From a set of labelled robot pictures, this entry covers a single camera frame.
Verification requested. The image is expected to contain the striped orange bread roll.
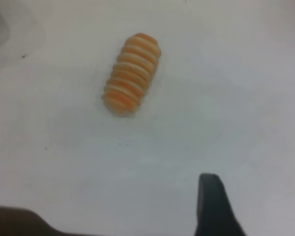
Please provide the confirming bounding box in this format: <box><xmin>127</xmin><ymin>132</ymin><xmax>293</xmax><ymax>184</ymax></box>
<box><xmin>100</xmin><ymin>32</ymin><xmax>162</xmax><ymax>119</ymax></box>

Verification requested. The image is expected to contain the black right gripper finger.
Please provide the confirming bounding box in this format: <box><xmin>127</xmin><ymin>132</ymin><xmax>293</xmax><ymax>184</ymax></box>
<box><xmin>193</xmin><ymin>173</ymin><xmax>247</xmax><ymax>236</ymax></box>

